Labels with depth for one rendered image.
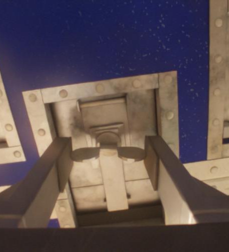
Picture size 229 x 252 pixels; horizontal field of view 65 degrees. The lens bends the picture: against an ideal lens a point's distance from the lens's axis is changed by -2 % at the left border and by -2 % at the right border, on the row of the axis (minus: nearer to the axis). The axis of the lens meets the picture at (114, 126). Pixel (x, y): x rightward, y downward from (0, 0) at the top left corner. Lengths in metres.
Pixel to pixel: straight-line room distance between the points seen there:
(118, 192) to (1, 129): 0.13
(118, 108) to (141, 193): 0.10
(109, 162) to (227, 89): 0.13
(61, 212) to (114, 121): 0.11
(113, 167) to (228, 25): 0.16
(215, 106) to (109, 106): 0.09
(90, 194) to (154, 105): 0.12
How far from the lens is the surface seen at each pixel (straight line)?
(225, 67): 0.20
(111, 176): 0.19
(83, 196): 0.22
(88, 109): 0.17
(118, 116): 0.17
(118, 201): 0.21
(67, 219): 0.22
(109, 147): 0.16
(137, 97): 0.17
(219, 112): 0.18
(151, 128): 0.18
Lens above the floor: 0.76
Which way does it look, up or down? 1 degrees up
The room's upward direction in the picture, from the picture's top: 98 degrees counter-clockwise
